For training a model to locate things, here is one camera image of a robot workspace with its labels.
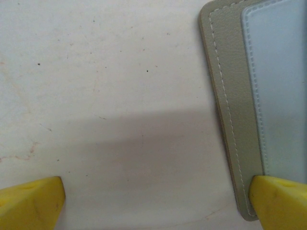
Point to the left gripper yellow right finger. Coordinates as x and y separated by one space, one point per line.
280 206

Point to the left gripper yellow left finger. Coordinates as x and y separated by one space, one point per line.
31 206

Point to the grey leather card holder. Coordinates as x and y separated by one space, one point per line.
230 95

